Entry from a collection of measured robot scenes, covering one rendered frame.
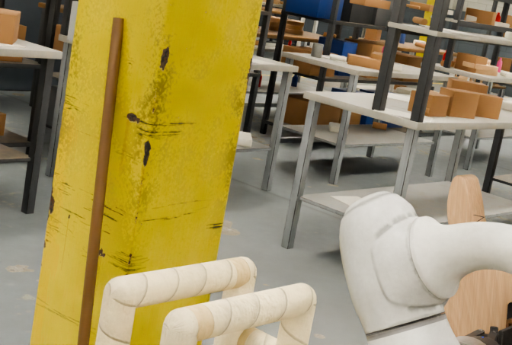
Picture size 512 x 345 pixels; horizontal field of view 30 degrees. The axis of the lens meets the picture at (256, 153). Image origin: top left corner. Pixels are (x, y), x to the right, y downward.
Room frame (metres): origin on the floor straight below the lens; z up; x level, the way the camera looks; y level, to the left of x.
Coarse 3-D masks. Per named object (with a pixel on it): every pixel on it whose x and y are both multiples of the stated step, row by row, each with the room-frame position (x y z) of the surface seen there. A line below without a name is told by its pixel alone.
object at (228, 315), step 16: (288, 288) 0.90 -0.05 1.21; (304, 288) 0.91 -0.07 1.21; (208, 304) 0.81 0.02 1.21; (224, 304) 0.82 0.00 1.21; (240, 304) 0.83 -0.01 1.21; (256, 304) 0.85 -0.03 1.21; (272, 304) 0.86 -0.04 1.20; (288, 304) 0.88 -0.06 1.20; (304, 304) 0.90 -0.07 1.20; (176, 320) 0.78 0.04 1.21; (192, 320) 0.78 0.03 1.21; (208, 320) 0.79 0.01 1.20; (224, 320) 0.81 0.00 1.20; (240, 320) 0.82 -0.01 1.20; (256, 320) 0.84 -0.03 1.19; (272, 320) 0.86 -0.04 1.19; (208, 336) 0.80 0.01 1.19
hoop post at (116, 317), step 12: (108, 300) 0.83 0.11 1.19; (120, 300) 0.83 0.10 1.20; (132, 300) 0.83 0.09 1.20; (108, 312) 0.83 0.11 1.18; (120, 312) 0.83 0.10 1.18; (132, 312) 0.83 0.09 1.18; (108, 324) 0.83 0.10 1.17; (120, 324) 0.83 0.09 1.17; (132, 324) 0.84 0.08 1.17; (108, 336) 0.83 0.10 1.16; (120, 336) 0.83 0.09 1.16
